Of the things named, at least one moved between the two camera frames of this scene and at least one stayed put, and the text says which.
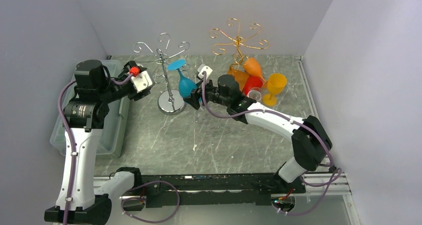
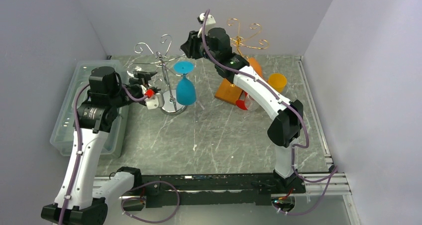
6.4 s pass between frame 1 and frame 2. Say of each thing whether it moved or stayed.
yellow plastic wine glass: stayed
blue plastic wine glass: moved
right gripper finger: moved
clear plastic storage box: stayed
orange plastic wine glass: stayed
